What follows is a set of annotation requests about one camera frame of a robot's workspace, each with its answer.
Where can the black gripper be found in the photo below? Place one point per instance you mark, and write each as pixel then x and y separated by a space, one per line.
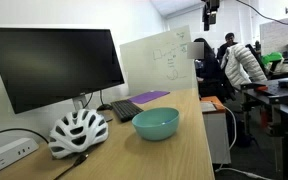
pixel 209 13

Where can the blue and white marker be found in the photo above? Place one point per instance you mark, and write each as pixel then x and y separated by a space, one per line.
pixel 166 122

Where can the green object on desk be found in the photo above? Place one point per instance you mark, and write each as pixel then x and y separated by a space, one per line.
pixel 274 56

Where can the teal bowl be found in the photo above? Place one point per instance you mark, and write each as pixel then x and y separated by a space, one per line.
pixel 148 124

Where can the standing person in background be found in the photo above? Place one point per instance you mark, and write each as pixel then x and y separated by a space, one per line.
pixel 229 42

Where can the white puffer jacket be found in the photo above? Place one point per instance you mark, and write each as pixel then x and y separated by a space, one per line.
pixel 240 66

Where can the glass whiteboard divider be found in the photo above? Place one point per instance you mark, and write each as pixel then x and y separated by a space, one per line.
pixel 159 62

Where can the seated person in black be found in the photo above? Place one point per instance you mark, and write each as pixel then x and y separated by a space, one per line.
pixel 212 78

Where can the white cabinet with orange top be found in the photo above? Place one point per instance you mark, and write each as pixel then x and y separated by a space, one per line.
pixel 214 116

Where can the purple mouse pad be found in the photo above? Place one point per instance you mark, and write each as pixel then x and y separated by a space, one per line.
pixel 147 96

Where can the black optical bench table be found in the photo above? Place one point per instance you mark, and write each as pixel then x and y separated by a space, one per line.
pixel 273 95

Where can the black keyboard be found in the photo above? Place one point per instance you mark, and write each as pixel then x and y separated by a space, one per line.
pixel 125 110

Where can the black computer mouse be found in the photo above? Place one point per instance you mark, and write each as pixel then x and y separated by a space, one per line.
pixel 104 107

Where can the black computer monitor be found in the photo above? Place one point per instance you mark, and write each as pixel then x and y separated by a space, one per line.
pixel 42 66

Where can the white bicycle helmet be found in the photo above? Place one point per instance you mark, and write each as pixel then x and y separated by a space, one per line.
pixel 76 132

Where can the white power strip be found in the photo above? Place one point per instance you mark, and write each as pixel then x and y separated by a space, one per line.
pixel 16 150

